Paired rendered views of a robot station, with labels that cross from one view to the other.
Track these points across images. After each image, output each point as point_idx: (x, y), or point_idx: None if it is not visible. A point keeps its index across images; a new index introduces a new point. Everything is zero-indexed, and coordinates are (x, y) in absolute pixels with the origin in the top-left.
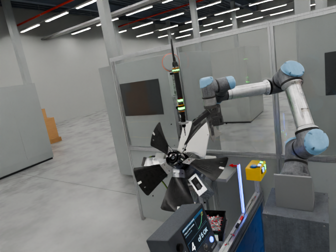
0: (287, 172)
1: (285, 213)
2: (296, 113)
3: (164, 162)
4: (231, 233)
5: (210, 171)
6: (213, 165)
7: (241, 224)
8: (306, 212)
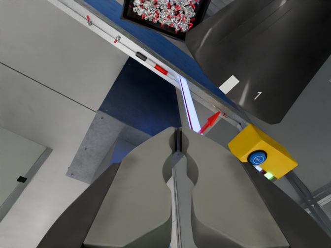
0: None
1: (94, 141)
2: None
3: None
4: (116, 38)
5: (226, 39)
6: (254, 61)
7: (146, 64)
8: (94, 166)
